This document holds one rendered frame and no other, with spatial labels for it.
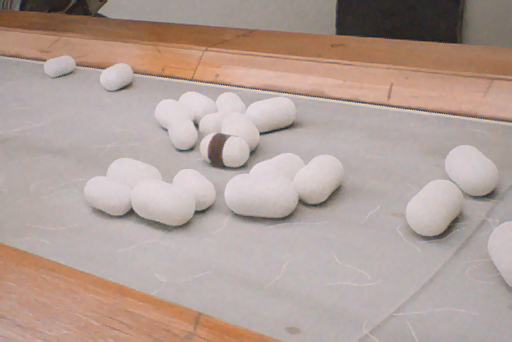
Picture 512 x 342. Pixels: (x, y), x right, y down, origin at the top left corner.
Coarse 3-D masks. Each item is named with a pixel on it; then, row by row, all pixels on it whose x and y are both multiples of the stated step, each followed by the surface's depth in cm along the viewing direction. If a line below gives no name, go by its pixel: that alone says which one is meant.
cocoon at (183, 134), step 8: (176, 120) 46; (184, 120) 46; (168, 128) 46; (176, 128) 45; (184, 128) 44; (192, 128) 45; (176, 136) 44; (184, 136) 44; (192, 136) 45; (176, 144) 45; (184, 144) 44; (192, 144) 45
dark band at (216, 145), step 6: (216, 138) 42; (222, 138) 42; (210, 144) 42; (216, 144) 42; (222, 144) 41; (210, 150) 42; (216, 150) 42; (222, 150) 41; (210, 156) 42; (216, 156) 42; (222, 156) 41; (216, 162) 42; (222, 162) 42
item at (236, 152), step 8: (208, 136) 42; (232, 136) 42; (200, 144) 43; (224, 144) 41; (232, 144) 41; (240, 144) 41; (224, 152) 41; (232, 152) 41; (240, 152) 41; (248, 152) 42; (208, 160) 42; (224, 160) 41; (232, 160) 41; (240, 160) 41
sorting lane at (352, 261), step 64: (0, 64) 72; (0, 128) 52; (64, 128) 51; (128, 128) 50; (320, 128) 48; (384, 128) 47; (448, 128) 46; (0, 192) 41; (64, 192) 40; (384, 192) 38; (64, 256) 33; (128, 256) 33; (192, 256) 32; (256, 256) 32; (320, 256) 32; (384, 256) 31; (448, 256) 31; (256, 320) 27; (320, 320) 27; (384, 320) 27; (448, 320) 27
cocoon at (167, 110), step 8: (160, 104) 49; (168, 104) 48; (176, 104) 48; (160, 112) 48; (168, 112) 48; (176, 112) 47; (184, 112) 47; (160, 120) 49; (168, 120) 47; (192, 120) 48
